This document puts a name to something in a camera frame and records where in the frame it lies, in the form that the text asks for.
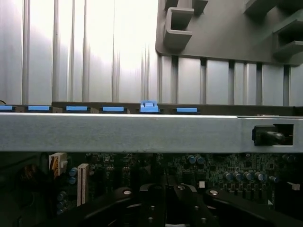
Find open black PC case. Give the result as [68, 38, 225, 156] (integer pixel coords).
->
[0, 101, 303, 227]

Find green motherboard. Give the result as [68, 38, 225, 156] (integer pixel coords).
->
[47, 152, 303, 215]

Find grey plastic parts rack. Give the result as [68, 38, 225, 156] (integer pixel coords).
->
[155, 0, 303, 66]

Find white header connector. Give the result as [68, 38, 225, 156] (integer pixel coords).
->
[77, 163, 89, 207]

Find white power connector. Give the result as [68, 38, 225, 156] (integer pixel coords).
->
[49, 152, 69, 181]

